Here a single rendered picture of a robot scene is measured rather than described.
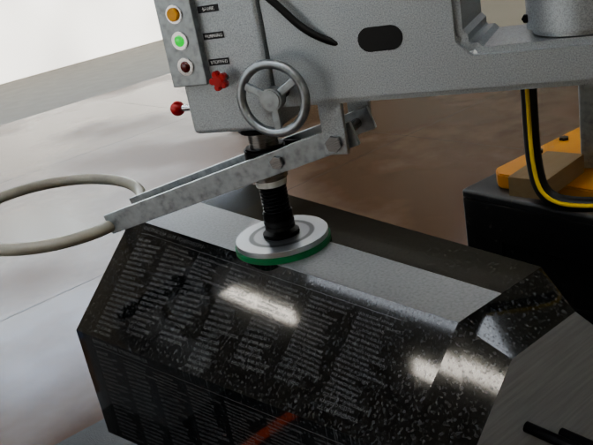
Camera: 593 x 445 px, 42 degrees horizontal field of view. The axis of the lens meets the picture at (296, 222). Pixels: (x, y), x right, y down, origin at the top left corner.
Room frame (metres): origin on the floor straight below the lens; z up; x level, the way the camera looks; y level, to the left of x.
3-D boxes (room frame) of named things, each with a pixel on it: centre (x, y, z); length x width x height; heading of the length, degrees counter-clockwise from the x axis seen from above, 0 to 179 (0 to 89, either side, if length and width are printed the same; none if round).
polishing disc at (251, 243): (1.64, 0.04, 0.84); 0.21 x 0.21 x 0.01
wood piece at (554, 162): (1.81, -0.64, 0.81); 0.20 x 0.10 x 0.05; 132
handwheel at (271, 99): (1.48, -0.02, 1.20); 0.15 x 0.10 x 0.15; 63
